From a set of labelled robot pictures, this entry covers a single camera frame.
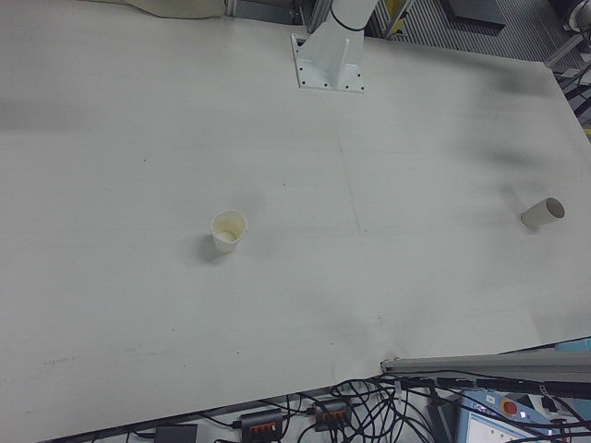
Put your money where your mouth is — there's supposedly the black power adapter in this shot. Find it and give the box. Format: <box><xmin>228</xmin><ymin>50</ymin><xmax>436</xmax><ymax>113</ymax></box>
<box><xmin>154</xmin><ymin>425</ymin><xmax>199</xmax><ymax>443</ymax></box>

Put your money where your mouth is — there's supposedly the light blue plastic bin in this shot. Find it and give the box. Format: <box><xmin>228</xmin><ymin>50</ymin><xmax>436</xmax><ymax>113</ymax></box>
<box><xmin>553</xmin><ymin>337</ymin><xmax>591</xmax><ymax>354</ymax></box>

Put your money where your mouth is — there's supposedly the grey teach pendant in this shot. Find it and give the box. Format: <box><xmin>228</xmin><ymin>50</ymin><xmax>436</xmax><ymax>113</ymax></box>
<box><xmin>454</xmin><ymin>389</ymin><xmax>591</xmax><ymax>443</ymax></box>

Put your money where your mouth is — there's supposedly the yellow black striped bracket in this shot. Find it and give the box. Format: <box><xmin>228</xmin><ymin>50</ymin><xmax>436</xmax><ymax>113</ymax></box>
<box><xmin>389</xmin><ymin>0</ymin><xmax>410</xmax><ymax>37</ymax></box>

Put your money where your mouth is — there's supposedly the dark grey box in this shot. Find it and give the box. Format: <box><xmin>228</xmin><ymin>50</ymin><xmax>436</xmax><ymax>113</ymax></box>
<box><xmin>445</xmin><ymin>0</ymin><xmax>507</xmax><ymax>25</ymax></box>

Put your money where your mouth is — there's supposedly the white post mount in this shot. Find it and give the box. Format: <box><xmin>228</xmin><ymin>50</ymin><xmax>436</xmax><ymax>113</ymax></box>
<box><xmin>289</xmin><ymin>0</ymin><xmax>378</xmax><ymax>94</ymax></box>

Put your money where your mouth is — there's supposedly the black orange power hub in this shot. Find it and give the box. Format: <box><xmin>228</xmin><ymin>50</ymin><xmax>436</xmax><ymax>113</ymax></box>
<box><xmin>238</xmin><ymin>407</ymin><xmax>285</xmax><ymax>437</ymax></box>
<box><xmin>312</xmin><ymin>399</ymin><xmax>351</xmax><ymax>433</ymax></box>

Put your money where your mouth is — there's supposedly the aluminium profile camera frame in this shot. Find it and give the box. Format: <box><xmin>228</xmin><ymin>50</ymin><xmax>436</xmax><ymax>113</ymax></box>
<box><xmin>380</xmin><ymin>348</ymin><xmax>591</xmax><ymax>376</ymax></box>

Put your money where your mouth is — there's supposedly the white paper cup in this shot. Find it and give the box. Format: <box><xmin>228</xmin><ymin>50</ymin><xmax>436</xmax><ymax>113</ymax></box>
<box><xmin>520</xmin><ymin>197</ymin><xmax>566</xmax><ymax>232</ymax></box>
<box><xmin>211</xmin><ymin>210</ymin><xmax>250</xmax><ymax>255</ymax></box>

